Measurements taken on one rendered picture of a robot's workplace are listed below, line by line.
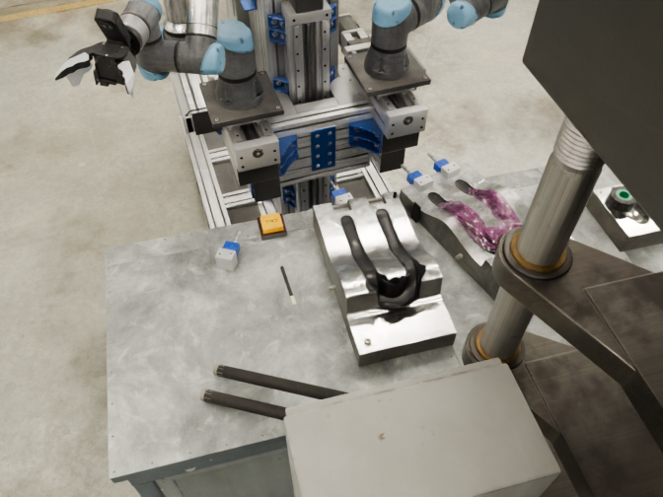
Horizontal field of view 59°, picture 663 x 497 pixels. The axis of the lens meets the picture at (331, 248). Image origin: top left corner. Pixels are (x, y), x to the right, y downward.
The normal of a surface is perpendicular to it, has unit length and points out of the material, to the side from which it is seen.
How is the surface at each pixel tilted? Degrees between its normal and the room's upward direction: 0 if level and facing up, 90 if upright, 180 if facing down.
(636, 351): 0
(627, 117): 90
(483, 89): 0
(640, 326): 0
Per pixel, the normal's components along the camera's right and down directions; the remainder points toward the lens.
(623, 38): -0.97, 0.19
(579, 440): 0.00, -0.64
